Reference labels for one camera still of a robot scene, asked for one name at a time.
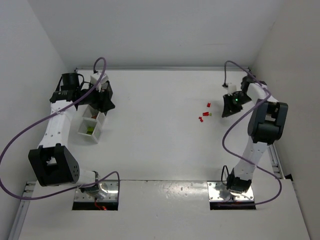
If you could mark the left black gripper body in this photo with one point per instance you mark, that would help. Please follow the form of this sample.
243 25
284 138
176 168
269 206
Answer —
105 99

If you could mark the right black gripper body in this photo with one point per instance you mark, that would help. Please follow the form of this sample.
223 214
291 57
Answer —
231 105

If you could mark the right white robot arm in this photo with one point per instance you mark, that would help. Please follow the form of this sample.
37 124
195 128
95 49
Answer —
266 125

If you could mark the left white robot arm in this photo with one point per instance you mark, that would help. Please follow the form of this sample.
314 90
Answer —
52 162

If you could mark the black slotted container far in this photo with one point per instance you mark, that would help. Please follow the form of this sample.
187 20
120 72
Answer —
106 90

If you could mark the white slotted container far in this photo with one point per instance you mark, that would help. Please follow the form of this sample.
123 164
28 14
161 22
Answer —
89 112

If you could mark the white slotted container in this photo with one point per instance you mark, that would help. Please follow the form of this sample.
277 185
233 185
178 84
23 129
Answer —
96 136
89 112

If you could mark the white slotted container near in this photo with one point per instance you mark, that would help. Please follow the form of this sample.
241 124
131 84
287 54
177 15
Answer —
96 136

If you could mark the lime lego in bin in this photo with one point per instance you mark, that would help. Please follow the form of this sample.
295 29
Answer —
90 130

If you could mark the white front cover panel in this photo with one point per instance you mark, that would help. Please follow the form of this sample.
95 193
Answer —
165 210

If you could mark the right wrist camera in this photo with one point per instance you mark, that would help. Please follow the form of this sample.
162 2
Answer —
230 88

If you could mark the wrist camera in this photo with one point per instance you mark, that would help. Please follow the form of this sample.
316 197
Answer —
230 88
100 80

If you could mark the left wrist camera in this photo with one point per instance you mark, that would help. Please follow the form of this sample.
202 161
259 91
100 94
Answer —
100 80

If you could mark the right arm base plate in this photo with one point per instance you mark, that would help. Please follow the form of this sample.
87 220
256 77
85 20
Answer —
218 193

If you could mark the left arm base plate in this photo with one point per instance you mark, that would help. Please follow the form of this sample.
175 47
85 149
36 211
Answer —
105 191

